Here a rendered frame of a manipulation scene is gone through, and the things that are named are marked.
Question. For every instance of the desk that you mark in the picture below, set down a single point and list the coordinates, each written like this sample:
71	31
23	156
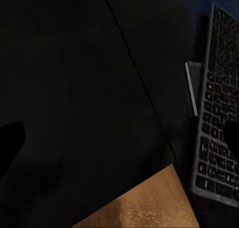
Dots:
102	91

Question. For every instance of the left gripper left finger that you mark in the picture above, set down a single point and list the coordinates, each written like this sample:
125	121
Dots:
12	137

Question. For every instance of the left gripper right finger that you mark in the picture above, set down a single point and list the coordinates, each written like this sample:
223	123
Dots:
231	137

